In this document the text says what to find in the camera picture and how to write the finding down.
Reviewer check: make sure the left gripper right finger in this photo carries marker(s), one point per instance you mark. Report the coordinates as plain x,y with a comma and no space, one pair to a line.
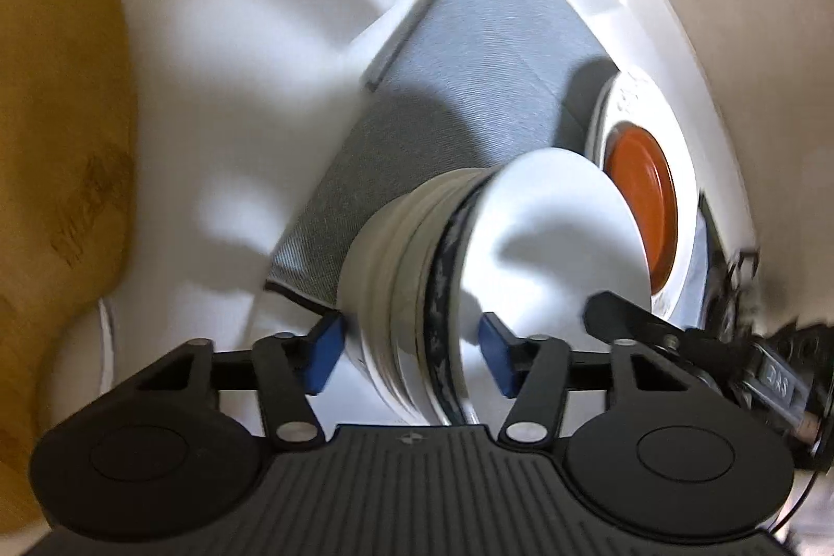
533,374

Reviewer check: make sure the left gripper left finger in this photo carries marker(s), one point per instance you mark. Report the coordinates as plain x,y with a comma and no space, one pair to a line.
289,369

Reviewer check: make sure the white bowl blue pattern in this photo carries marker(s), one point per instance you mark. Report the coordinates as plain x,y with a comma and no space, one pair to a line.
530,243

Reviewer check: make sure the plain white ribbed bowl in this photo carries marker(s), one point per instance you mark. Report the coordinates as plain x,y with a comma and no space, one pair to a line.
381,290

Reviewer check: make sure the orange round plate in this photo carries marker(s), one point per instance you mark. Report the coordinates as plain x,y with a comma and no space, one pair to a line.
635,162

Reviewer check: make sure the black pan support grate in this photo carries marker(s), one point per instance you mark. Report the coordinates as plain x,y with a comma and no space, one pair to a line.
733,307

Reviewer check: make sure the grey counter mat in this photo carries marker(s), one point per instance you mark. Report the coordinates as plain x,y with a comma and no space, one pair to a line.
474,83

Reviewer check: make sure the wooden cutting board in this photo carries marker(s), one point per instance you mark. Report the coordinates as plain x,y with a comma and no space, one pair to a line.
69,111

